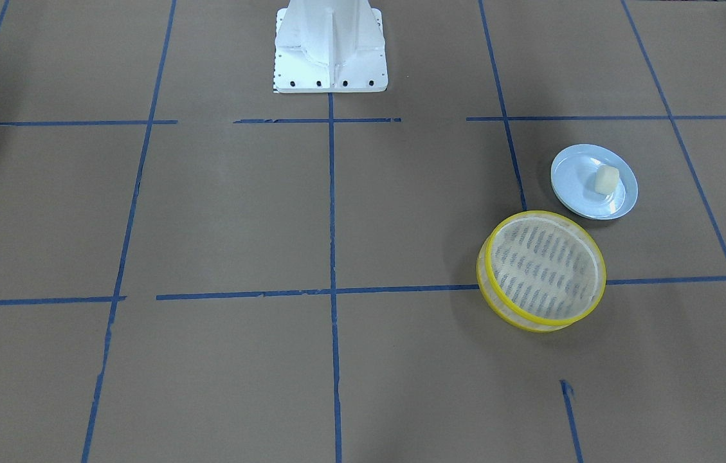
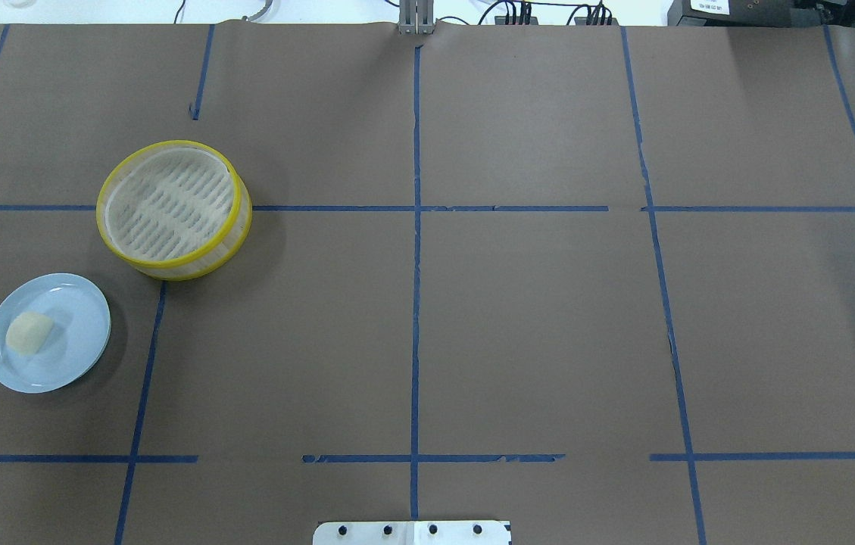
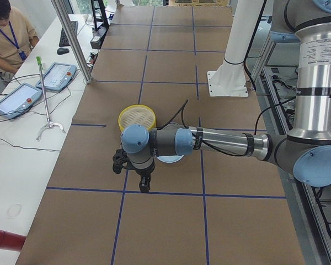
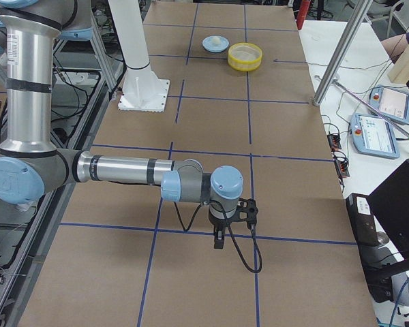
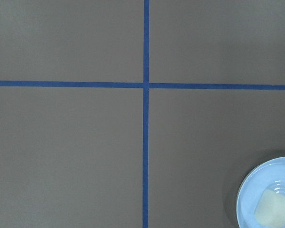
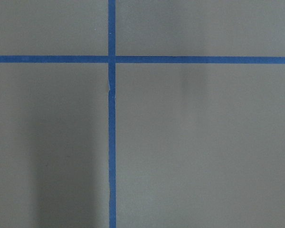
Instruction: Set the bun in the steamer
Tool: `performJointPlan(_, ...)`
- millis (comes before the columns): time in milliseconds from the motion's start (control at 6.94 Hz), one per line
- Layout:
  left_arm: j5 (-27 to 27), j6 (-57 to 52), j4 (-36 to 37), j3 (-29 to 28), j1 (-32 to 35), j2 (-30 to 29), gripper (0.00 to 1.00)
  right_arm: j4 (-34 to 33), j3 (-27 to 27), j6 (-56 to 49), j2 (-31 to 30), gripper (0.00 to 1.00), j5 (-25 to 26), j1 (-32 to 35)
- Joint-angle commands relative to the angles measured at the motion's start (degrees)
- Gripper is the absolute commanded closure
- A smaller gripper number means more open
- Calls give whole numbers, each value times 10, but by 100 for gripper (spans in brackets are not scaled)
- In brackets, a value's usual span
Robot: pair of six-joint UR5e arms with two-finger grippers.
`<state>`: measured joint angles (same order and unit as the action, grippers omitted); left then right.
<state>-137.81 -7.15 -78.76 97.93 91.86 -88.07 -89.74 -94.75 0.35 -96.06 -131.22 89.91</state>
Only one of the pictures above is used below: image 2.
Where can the grey metal post bracket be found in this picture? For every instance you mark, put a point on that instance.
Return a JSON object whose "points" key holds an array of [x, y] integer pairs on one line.
{"points": [[416, 17]]}

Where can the light blue plate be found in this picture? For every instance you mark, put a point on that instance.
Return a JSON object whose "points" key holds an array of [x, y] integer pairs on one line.
{"points": [[76, 342]]}

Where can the white steamed bun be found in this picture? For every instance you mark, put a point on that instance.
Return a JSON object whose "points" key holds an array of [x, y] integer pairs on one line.
{"points": [[28, 332]]}

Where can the black equipment box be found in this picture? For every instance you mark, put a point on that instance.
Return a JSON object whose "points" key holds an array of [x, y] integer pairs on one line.
{"points": [[774, 14]]}

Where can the yellow rimmed white steamer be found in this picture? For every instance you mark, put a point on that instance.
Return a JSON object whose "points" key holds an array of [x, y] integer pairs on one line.
{"points": [[176, 210]]}

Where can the black cable connectors left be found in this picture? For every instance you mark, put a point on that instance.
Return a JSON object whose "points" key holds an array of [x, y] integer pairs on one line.
{"points": [[508, 13]]}

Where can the black cable connectors right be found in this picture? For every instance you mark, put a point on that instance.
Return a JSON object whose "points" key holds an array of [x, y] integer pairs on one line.
{"points": [[596, 14]]}

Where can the white metal mounting plate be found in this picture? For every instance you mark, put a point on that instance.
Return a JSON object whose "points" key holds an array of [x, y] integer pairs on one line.
{"points": [[414, 532]]}

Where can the black cable connectors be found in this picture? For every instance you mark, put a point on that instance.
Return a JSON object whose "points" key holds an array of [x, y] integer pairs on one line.
{"points": [[596, 14], [508, 13]]}

